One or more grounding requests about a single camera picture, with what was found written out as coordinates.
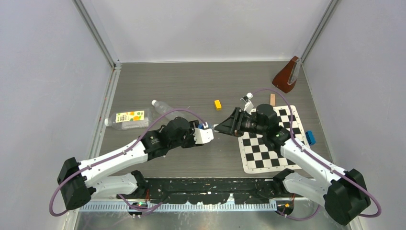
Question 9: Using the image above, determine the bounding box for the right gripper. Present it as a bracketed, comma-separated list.
[215, 107, 267, 138]

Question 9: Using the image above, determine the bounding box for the fruit label plastic bottle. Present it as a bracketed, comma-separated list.
[104, 109, 153, 130]

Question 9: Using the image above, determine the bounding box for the blue label water bottle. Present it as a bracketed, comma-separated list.
[197, 122, 217, 132]

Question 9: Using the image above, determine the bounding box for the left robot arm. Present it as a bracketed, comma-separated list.
[57, 117, 214, 210]

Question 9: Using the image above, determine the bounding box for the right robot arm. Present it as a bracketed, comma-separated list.
[214, 104, 371, 225]

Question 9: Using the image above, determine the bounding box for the clear plastic bottle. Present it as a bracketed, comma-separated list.
[151, 100, 186, 120]

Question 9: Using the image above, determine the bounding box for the yellow block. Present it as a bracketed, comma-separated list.
[214, 100, 222, 111]

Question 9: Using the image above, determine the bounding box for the checkerboard mat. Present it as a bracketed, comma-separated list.
[238, 105, 310, 174]

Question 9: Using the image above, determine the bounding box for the small wooden block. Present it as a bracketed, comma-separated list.
[270, 93, 276, 107]

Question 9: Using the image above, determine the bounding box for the brown wooden metronome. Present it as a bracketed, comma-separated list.
[272, 56, 302, 93]

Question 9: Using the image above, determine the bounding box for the blue brick toy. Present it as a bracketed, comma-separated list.
[305, 130, 316, 146]

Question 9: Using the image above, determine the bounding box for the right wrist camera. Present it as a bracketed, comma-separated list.
[241, 92, 253, 114]

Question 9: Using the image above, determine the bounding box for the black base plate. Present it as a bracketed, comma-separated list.
[123, 178, 299, 205]

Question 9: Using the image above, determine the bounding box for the aluminium front rail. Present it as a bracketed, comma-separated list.
[79, 200, 277, 212]

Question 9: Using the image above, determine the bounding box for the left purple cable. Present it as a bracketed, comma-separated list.
[49, 109, 207, 217]

